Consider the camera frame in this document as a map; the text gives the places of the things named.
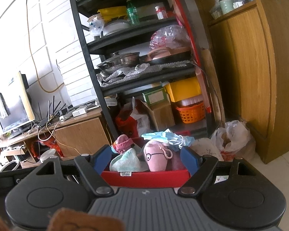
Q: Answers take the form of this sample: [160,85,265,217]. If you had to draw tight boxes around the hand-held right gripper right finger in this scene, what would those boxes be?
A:
[178,146,258,196]

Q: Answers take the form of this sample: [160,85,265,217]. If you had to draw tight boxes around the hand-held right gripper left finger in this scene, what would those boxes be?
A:
[26,145,114,196]

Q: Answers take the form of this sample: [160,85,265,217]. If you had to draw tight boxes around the green towel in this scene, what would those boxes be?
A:
[109,147,147,173]

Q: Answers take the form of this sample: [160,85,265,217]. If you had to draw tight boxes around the pink knit hat doll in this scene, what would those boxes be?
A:
[111,135,133,154]

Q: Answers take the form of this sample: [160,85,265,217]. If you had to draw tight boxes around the pink pig plush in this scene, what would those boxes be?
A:
[143,141,174,172]

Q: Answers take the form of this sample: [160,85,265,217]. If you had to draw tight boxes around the blue face mask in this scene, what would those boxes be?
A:
[141,128,195,152]

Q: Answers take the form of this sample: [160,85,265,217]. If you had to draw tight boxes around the red cardboard box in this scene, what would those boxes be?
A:
[101,135,192,188]

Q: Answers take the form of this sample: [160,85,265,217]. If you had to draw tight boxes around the dark round bin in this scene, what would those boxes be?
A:
[0,161,22,173]

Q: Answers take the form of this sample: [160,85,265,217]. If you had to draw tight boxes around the wooden tv stand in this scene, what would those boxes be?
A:
[0,106,111,169]

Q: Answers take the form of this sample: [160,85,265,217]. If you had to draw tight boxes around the orange plastic basket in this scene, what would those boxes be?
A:
[175,101,206,125]

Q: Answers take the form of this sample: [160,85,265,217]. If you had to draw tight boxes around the translucent plastic bag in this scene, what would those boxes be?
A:
[211,120,256,162]

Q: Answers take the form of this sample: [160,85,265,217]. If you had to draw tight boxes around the stainless steel thermos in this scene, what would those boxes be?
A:
[40,149,57,165]

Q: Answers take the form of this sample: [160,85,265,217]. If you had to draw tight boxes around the red and white plastic bag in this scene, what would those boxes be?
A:
[115,97,152,139]

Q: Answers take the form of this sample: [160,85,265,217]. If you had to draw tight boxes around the white power adapters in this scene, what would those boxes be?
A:
[59,107,87,121]

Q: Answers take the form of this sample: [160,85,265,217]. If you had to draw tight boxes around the brown cardboard box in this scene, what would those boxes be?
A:
[141,99,176,131]

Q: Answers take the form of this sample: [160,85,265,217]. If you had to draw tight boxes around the white power strip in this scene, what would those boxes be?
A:
[104,96,118,107]

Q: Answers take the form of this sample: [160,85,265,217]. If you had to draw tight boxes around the clear plastic cups stack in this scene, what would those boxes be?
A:
[177,95,204,107]

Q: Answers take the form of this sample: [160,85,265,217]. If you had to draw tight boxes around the brown fuzzy cloth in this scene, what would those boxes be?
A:
[48,209,125,231]

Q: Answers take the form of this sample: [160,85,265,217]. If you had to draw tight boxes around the black router with antennas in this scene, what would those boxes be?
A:
[37,96,68,127]

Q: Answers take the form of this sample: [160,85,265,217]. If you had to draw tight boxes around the flat screen monitor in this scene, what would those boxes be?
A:
[0,71,35,131]

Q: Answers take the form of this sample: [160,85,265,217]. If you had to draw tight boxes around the yellow box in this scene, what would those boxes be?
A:
[164,77,202,103]

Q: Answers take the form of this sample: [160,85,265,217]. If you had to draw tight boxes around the green box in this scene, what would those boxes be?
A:
[142,87,169,105]

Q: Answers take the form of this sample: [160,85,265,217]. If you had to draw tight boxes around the small steel pot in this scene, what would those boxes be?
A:
[96,61,116,75]

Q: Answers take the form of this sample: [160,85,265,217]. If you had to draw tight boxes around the bubble wrap sheet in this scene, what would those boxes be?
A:
[97,61,192,87]

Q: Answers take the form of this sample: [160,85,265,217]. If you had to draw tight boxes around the large steel pot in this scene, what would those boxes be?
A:
[109,51,140,66]

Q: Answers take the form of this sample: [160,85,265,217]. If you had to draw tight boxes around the wooden cabinet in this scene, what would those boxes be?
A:
[191,0,289,165]

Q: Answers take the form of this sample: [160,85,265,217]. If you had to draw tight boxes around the frying pan with pink lid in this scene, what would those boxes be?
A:
[144,47,192,66]

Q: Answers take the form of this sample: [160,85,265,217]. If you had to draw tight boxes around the tall red board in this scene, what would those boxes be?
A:
[169,0,212,113]

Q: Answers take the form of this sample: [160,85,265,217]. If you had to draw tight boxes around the black shelf rack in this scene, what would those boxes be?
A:
[67,0,222,140]

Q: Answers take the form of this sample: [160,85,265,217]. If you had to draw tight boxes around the clear red-print plastic bag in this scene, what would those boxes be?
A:
[149,25,191,51]

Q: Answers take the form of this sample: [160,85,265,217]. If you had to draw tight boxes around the white bowl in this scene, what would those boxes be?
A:
[102,20,131,36]

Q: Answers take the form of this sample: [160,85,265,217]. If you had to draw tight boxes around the yellow bag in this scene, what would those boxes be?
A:
[97,6,128,21]

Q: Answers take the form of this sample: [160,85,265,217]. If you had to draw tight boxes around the green plastic bottle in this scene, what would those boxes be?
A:
[126,0,140,26]

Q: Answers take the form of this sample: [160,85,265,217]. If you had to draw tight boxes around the red and white jar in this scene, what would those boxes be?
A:
[155,5,168,20]

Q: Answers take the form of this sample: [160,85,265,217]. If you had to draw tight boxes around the pale green mug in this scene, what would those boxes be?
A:
[219,0,235,15]

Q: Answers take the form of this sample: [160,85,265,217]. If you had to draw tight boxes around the yellow cable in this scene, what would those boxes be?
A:
[26,0,64,93]

